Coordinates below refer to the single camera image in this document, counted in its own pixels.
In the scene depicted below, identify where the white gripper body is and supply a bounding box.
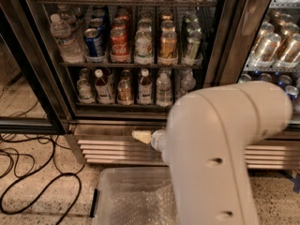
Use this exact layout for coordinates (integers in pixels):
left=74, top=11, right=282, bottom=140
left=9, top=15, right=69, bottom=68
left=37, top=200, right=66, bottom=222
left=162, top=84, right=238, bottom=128
left=151, top=129, right=166, bottom=152

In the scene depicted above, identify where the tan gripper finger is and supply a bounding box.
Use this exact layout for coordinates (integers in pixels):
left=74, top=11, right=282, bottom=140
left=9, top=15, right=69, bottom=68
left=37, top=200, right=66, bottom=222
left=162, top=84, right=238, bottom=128
left=132, top=130, right=152, bottom=143

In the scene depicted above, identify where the clear water bottle front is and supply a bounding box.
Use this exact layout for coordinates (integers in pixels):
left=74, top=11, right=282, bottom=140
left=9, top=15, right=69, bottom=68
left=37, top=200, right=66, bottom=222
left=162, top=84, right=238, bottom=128
left=157, top=73, right=173, bottom=107

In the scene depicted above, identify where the clear water bottle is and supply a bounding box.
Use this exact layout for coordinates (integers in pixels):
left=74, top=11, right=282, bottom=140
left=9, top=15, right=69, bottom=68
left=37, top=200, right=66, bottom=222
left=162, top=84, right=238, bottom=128
left=157, top=73, right=173, bottom=107
left=177, top=74, right=196, bottom=98

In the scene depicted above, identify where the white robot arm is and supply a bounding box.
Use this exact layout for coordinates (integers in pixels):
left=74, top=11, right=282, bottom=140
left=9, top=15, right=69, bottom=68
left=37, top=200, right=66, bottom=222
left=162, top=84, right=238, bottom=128
left=132, top=82, right=293, bottom=225

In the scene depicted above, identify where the dark tea bottle white cap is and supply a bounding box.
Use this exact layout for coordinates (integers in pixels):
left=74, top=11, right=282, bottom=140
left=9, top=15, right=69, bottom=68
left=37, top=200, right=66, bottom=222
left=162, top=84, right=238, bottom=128
left=137, top=68, right=153, bottom=105

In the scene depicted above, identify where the clear water bottle right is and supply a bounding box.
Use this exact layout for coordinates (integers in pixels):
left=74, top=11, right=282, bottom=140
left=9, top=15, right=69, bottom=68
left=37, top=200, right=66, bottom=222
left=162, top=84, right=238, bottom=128
left=177, top=74, right=196, bottom=98

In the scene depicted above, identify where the brown tea bottle white cap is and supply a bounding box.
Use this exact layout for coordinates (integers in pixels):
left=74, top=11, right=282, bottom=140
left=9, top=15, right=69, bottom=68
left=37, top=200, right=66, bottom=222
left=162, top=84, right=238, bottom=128
left=95, top=69, right=114, bottom=104

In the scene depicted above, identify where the stainless steel fridge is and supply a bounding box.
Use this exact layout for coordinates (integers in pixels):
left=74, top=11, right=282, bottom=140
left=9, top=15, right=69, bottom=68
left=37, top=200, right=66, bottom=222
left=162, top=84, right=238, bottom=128
left=0, top=0, right=300, bottom=171

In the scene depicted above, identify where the white green can right fridge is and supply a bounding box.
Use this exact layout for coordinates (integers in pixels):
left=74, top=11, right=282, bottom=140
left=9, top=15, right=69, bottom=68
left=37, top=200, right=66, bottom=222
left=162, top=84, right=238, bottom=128
left=238, top=74, right=251, bottom=83

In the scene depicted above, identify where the large water bottle middle shelf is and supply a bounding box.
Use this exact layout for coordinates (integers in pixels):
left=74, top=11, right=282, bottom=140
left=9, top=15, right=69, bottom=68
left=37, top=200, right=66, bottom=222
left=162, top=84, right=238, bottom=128
left=51, top=14, right=84, bottom=64

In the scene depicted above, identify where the open glass fridge door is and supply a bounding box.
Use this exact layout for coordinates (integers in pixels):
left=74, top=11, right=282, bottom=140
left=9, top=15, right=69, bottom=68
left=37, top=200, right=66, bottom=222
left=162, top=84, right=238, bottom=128
left=0, top=4, right=67, bottom=135

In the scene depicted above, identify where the gold can right fridge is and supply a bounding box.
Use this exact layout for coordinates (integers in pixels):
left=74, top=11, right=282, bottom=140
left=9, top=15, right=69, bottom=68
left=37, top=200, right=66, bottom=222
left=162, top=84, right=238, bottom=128
left=249, top=33, right=281, bottom=68

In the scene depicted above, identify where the amber glass jar drink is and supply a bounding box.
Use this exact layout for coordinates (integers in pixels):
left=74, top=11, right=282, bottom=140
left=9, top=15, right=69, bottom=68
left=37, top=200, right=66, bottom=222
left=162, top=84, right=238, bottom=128
left=117, top=79, right=133, bottom=105

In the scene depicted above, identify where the clear plastic storage bin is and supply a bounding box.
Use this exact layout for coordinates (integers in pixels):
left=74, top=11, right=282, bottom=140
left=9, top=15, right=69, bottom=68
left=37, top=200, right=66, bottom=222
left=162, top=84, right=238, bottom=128
left=91, top=167, right=179, bottom=225

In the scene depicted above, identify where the bubble wrap sheet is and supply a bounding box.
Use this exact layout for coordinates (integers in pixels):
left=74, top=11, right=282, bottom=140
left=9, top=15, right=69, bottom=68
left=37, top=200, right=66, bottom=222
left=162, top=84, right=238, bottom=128
left=110, top=180, right=177, bottom=225

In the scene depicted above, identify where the glass jar drink left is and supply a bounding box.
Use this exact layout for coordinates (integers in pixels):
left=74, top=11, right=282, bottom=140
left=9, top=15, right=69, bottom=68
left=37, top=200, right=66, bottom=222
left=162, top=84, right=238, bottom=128
left=77, top=79, right=96, bottom=104

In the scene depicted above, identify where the white green soda can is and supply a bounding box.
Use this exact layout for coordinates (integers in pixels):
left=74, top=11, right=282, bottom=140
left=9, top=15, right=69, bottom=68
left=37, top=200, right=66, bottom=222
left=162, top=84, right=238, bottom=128
left=134, top=31, right=153, bottom=65

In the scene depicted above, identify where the orange gold soda can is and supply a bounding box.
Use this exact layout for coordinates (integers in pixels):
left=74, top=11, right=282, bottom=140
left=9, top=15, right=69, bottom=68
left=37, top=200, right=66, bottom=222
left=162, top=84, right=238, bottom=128
left=158, top=31, right=177, bottom=66

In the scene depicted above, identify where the red coca cola can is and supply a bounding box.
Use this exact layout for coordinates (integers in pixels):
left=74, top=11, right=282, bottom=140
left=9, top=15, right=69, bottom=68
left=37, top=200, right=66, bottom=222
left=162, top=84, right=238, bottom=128
left=110, top=27, right=129, bottom=63

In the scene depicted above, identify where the blue pepsi can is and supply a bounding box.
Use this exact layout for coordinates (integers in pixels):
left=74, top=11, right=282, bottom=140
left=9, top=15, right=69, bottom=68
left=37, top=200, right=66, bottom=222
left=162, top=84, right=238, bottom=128
left=83, top=28, right=105, bottom=62

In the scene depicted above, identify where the green silver soda can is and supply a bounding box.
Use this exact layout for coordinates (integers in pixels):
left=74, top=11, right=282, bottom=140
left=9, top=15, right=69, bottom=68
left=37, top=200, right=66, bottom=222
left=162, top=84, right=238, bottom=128
left=183, top=31, right=203, bottom=66

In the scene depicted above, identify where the black floor cable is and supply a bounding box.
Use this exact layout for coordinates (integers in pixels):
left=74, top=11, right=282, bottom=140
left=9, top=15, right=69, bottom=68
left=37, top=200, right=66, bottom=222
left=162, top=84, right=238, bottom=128
left=0, top=131, right=86, bottom=225

